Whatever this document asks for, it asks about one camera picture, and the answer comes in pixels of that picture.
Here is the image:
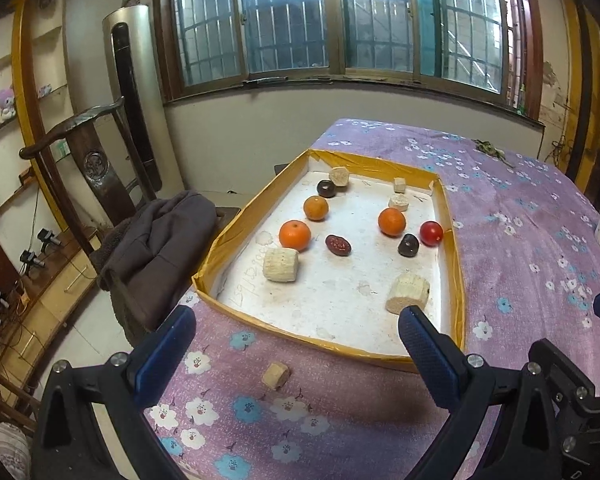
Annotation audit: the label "wooden shelf unit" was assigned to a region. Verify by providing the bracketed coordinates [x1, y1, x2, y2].
[0, 0, 77, 231]

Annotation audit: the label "window with metal grille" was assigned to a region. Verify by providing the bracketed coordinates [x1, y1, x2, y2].
[154, 0, 542, 119]

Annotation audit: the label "dark plum back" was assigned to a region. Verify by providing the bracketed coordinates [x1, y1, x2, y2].
[316, 179, 337, 198]

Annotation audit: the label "orange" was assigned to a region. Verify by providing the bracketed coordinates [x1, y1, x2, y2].
[278, 220, 312, 252]
[377, 207, 406, 237]

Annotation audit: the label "dark jacket on chair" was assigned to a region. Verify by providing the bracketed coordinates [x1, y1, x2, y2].
[91, 191, 218, 347]

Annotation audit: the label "dark plum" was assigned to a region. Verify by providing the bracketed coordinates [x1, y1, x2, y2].
[398, 233, 419, 258]
[316, 179, 337, 198]

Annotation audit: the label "standing air conditioner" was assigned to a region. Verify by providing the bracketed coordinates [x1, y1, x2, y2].
[102, 4, 185, 198]

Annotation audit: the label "yellow-orange tangerine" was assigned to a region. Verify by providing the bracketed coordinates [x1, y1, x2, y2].
[303, 195, 329, 222]

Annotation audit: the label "green dried leaves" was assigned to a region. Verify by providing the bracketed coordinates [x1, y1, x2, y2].
[474, 139, 515, 169]

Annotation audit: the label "pink plush toy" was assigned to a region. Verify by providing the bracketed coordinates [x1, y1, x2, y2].
[0, 87, 17, 122]

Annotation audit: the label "dark plum front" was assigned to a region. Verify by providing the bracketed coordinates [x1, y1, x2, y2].
[398, 233, 419, 258]

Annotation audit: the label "red jujube date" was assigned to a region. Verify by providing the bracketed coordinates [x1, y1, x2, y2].
[325, 234, 352, 257]

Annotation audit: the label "dark wooden chair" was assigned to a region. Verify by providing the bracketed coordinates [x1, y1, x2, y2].
[19, 98, 157, 256]

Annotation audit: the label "orange front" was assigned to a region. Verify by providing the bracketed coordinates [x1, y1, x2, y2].
[278, 220, 312, 252]

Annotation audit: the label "red cherry tomato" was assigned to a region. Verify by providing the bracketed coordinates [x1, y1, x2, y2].
[419, 220, 444, 247]

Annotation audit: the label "yellow white tray box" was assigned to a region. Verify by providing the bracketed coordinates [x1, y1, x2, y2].
[193, 150, 466, 370]

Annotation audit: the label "stray small corn chunk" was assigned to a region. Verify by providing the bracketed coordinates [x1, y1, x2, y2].
[261, 362, 291, 390]

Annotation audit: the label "purple floral tablecloth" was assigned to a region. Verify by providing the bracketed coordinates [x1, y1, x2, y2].
[144, 117, 600, 480]

